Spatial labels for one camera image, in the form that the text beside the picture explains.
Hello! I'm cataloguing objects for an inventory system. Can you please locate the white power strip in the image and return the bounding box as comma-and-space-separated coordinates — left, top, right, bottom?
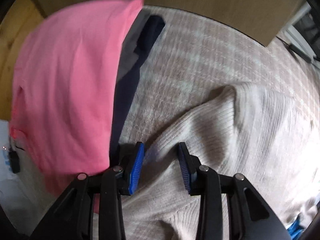
0, 119, 15, 180

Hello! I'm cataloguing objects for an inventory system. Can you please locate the pink folded shirt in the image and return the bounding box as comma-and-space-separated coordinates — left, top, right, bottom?
9, 0, 145, 214

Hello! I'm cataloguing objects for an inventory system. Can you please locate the cream ribbed knit sweater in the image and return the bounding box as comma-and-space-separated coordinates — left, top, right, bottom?
94, 82, 313, 240

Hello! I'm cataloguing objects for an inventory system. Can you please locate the white window frame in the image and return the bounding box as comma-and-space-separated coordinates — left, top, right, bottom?
284, 1, 320, 64

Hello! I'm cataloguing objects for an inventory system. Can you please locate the black cable with inline controller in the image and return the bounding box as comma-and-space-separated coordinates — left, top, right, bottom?
276, 36, 317, 62

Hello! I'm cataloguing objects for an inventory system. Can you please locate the blue garment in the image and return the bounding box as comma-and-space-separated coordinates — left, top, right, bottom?
287, 217, 305, 236

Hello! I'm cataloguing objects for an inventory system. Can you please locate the dark folded clothes stack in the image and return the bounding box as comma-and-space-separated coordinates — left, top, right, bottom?
109, 10, 166, 162

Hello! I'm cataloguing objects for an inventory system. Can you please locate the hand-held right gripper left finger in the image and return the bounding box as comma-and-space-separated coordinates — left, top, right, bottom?
30, 142, 145, 240

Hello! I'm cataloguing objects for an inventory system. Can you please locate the checked beige woven mat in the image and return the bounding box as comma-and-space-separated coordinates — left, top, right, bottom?
92, 5, 320, 230

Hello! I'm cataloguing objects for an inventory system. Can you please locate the black power adapter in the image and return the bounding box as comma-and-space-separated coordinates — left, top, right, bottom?
9, 149, 21, 174

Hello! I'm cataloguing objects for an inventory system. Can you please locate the pine plank board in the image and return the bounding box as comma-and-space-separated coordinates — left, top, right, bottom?
0, 0, 48, 120

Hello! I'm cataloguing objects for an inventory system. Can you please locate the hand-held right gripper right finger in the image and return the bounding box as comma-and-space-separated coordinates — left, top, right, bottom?
177, 142, 292, 240

